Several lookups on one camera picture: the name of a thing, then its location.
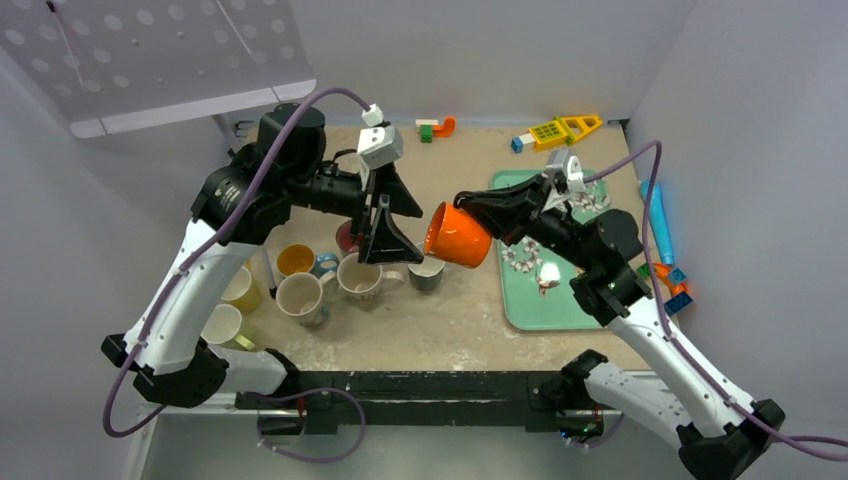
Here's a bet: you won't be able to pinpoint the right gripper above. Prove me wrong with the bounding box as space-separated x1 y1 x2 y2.
461 174 598 271

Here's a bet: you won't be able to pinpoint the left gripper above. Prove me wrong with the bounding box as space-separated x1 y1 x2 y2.
285 159 424 264

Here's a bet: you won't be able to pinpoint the orange cup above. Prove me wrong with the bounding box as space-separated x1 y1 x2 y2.
424 202 492 269

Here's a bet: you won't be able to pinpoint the dark teal mug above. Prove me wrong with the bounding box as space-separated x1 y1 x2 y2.
407 256 446 294

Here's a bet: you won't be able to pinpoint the beige floral mug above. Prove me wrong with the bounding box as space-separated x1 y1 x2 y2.
275 272 338 328
336 254 405 311

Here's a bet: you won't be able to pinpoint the blue mug yellow inside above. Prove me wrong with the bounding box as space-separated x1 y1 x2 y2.
275 244 340 278

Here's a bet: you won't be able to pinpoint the light green mug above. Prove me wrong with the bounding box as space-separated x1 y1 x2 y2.
201 304 256 351

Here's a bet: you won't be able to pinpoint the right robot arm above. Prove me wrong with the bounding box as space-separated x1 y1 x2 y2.
453 175 785 479

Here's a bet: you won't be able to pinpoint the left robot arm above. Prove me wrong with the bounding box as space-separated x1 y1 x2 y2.
101 104 423 409

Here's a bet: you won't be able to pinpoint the green floral tray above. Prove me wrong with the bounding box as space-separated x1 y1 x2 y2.
489 169 611 331

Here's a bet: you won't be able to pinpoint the orange green toy blocks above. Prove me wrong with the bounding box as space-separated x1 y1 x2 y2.
415 116 457 143

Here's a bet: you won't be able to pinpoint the yellow toy phone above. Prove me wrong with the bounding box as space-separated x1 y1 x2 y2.
510 115 603 154

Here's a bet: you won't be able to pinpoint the blue toy microphone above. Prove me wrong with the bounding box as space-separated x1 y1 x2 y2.
648 184 675 265

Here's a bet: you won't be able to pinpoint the colourful toy blocks cluster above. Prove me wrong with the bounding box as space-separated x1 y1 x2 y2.
653 263 694 317

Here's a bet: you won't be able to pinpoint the perforated music stand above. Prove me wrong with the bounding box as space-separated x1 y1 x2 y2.
0 0 318 299

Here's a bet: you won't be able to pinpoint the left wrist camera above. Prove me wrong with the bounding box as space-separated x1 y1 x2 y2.
357 104 404 171

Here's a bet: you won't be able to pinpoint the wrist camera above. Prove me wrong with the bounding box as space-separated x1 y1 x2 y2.
544 148 586 195
357 104 404 171

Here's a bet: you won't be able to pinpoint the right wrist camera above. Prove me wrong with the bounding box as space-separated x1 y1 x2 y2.
544 148 586 195

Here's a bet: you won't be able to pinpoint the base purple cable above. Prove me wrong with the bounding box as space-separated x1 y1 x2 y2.
256 387 368 464

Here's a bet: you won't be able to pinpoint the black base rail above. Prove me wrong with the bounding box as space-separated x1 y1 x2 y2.
235 371 620 439

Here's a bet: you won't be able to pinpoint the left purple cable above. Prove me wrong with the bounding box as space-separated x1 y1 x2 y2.
102 87 376 440

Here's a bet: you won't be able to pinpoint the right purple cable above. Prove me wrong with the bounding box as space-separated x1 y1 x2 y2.
582 140 848 463

